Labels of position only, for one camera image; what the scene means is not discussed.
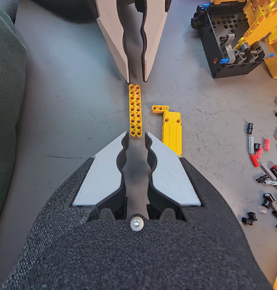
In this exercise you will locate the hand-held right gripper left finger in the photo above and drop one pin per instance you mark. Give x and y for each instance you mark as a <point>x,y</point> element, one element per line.
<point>100,181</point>

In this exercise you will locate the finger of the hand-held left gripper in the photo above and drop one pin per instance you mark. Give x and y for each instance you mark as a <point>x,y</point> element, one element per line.
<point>111,34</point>
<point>156,34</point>

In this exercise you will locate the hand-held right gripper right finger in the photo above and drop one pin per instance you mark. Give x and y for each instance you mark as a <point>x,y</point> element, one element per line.
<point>172,181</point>

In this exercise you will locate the yellow lego panel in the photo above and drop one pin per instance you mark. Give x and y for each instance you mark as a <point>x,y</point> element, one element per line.
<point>172,136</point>

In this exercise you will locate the black and yellow lego model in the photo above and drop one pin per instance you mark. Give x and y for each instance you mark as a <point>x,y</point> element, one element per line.
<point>216,45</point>

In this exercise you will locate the small yellow lego beam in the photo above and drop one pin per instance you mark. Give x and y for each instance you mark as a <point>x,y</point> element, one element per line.
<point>154,109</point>

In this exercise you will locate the pile of small lego pins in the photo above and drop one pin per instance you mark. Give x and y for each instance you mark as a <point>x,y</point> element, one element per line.
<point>268,171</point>

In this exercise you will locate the person in green sweatshirt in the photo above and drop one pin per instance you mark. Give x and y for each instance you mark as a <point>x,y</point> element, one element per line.
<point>7,90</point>

